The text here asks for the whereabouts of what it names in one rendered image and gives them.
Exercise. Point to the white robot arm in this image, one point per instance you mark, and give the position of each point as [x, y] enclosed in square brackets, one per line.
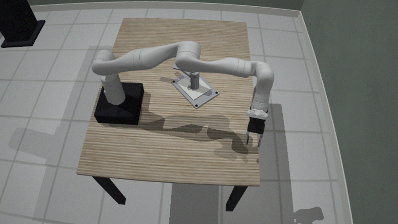
[187, 54]

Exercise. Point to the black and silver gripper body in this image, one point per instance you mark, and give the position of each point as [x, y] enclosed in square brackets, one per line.
[258, 115]

